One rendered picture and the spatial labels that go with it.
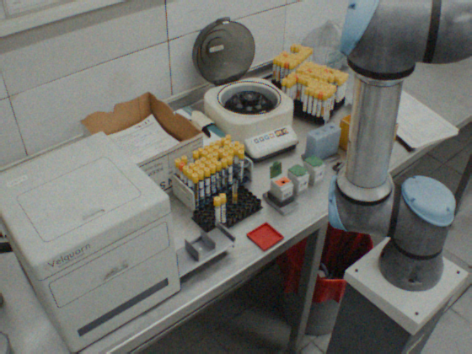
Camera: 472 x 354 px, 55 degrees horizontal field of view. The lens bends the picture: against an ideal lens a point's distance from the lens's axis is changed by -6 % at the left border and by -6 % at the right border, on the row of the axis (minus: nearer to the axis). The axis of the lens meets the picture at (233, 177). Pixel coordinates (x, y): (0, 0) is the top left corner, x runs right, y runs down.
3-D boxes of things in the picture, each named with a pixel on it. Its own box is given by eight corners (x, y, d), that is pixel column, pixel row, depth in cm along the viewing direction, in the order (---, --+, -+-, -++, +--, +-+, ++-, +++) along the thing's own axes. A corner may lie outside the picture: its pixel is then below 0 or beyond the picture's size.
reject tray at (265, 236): (264, 251, 118) (264, 249, 117) (245, 235, 122) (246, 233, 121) (284, 238, 121) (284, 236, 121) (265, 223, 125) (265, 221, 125)
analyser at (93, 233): (72, 356, 95) (30, 265, 75) (23, 274, 111) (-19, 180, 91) (191, 285, 110) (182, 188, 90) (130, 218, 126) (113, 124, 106)
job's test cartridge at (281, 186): (280, 206, 128) (282, 189, 124) (269, 196, 131) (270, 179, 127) (292, 200, 130) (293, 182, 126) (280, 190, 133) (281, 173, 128)
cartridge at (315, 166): (313, 186, 136) (316, 168, 132) (301, 177, 139) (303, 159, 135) (323, 180, 138) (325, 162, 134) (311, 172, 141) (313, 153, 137)
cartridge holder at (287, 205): (283, 216, 127) (284, 206, 125) (261, 197, 133) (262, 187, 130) (298, 207, 130) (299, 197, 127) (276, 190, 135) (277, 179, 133)
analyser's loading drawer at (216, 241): (164, 290, 106) (163, 276, 103) (149, 271, 110) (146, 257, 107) (235, 247, 116) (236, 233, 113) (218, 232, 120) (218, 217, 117)
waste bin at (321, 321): (309, 363, 186) (326, 301, 157) (250, 306, 208) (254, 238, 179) (370, 312, 205) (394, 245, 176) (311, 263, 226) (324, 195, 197)
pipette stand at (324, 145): (315, 169, 142) (319, 142, 135) (300, 157, 146) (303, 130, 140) (340, 158, 146) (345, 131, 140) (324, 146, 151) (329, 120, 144)
